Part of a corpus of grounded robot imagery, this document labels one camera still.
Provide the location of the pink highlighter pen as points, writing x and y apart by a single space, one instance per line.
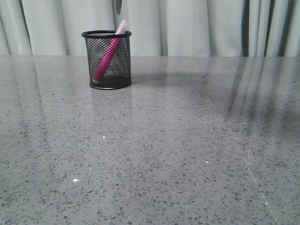
109 54

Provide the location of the grey-green curtain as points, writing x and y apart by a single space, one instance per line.
159 27

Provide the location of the grey orange scissors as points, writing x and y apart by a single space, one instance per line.
118 6

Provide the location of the black mesh pen holder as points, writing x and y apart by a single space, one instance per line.
118 74

